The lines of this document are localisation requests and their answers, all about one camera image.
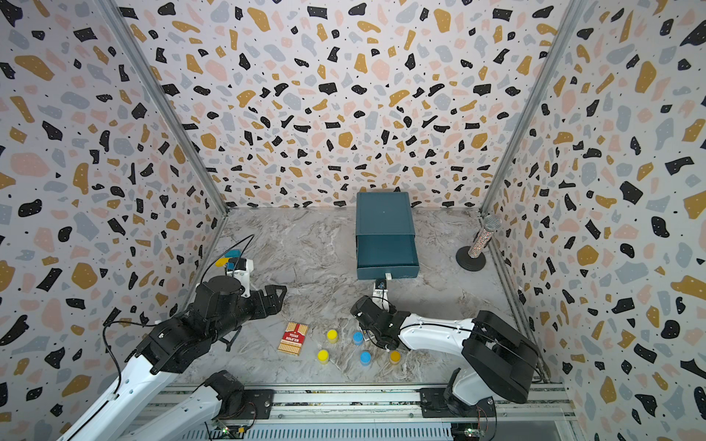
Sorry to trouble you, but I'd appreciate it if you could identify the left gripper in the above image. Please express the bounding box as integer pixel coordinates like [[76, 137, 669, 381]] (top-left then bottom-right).
[[208, 282, 289, 347]]

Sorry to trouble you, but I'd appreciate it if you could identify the blue paint can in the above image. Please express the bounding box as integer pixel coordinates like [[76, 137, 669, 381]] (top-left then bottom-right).
[[352, 332, 364, 345], [360, 351, 372, 366]]

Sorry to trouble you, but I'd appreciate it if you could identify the orange paint can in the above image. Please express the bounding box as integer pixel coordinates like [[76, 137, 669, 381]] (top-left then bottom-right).
[[389, 350, 402, 365]]

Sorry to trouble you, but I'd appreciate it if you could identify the teal drawer cabinet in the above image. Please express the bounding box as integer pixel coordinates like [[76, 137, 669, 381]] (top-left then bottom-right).
[[355, 192, 420, 280]]

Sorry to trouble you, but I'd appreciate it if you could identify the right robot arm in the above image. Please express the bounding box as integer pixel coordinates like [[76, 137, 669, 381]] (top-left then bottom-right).
[[350, 296, 540, 416]]

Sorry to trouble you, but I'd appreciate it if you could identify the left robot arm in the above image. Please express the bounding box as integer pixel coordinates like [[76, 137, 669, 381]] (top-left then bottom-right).
[[61, 276, 288, 440]]

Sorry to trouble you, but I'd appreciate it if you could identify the yellow paint can upper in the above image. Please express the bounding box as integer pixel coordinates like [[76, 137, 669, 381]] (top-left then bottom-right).
[[327, 329, 338, 344]]

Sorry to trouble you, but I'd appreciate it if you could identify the yellow paint can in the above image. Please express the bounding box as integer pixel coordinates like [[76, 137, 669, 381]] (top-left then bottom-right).
[[317, 349, 330, 365], [327, 329, 338, 344]]

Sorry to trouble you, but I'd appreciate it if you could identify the yellow paint can lower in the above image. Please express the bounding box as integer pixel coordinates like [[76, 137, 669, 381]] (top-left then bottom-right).
[[317, 349, 330, 365]]

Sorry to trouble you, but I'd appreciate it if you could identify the red Texas Hold'em card box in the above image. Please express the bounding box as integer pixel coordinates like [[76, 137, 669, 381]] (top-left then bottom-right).
[[278, 322, 309, 356]]

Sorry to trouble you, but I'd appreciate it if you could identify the glitter microphone on stand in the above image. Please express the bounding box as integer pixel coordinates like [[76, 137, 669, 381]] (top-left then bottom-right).
[[455, 214, 502, 272]]

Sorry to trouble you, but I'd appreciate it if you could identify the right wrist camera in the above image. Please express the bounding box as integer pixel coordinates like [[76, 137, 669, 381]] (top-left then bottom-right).
[[371, 279, 390, 311]]

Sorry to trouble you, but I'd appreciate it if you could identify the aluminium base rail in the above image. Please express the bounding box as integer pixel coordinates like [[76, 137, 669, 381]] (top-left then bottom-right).
[[126, 382, 586, 441]]

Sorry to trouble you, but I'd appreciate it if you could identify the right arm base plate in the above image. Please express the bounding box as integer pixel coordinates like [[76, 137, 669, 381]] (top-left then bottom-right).
[[418, 388, 496, 418]]

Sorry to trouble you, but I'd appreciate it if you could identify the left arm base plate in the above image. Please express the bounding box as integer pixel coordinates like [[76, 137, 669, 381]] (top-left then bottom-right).
[[216, 389, 275, 420]]

